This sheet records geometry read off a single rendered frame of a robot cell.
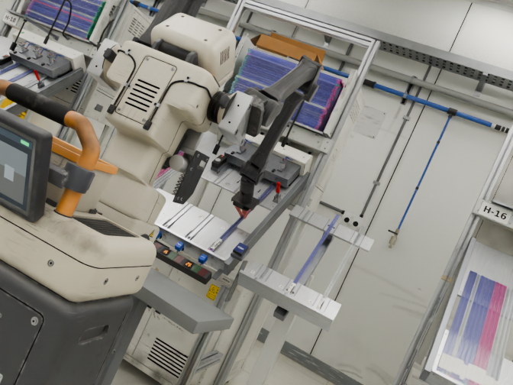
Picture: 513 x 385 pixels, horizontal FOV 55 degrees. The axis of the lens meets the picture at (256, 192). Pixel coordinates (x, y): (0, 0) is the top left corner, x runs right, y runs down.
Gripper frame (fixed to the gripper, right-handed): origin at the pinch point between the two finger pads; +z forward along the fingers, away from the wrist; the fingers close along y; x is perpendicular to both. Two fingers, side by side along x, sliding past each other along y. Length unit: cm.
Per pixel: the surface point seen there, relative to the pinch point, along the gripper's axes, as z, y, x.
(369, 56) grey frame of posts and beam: -45, -12, -86
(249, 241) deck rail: -0.3, -9.7, 11.5
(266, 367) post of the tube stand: 26, -37, 40
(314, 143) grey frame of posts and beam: -12, -6, -51
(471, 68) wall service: -4, -48, -217
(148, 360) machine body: 65, 17, 44
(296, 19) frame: -49, 31, -91
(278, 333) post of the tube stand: 16.1, -35.9, 30.7
